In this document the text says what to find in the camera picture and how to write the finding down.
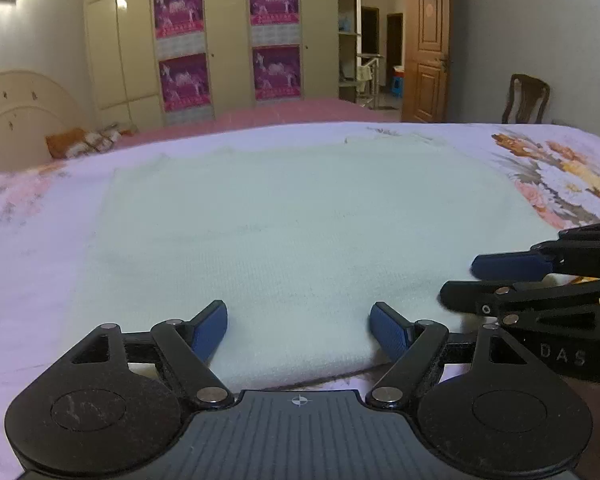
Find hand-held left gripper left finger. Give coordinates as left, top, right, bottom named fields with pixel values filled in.
left=69, top=300, right=233, bottom=409

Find magenta wall poster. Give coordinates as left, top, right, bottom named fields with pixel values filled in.
left=252, top=45, right=302, bottom=102
left=158, top=54, right=212, bottom=123
left=249, top=0, right=300, bottom=44
left=153, top=0, right=205, bottom=56

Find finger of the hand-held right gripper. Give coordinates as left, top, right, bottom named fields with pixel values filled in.
left=472, top=224, right=600, bottom=280
left=439, top=276, right=600, bottom=315

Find brown wooden door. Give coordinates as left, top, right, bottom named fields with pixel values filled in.
left=402, top=0, right=453, bottom=123

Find lilac floral bedsheet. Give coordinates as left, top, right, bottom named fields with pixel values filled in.
left=0, top=121, right=600, bottom=480

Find pale green towel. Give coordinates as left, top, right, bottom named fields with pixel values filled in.
left=70, top=132, right=581, bottom=393

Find cream open corner shelf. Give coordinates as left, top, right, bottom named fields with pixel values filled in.
left=337, top=0, right=363, bottom=103

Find orange patterned pillow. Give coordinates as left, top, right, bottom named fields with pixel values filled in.
left=46, top=125, right=131, bottom=159

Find metal stair railing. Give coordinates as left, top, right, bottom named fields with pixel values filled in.
left=355, top=52, right=385, bottom=108

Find pink bed blanket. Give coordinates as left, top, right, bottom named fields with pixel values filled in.
left=112, top=97, right=396, bottom=150

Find cream arched headboard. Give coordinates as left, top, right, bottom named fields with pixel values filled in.
left=0, top=71, right=93, bottom=176

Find dark wooden chair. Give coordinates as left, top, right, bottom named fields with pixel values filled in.
left=501, top=73, right=551, bottom=124

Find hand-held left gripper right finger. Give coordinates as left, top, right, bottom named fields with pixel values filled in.
left=366, top=302, right=537, bottom=409

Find cream wardrobe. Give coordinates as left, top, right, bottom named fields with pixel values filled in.
left=83, top=0, right=341, bottom=128

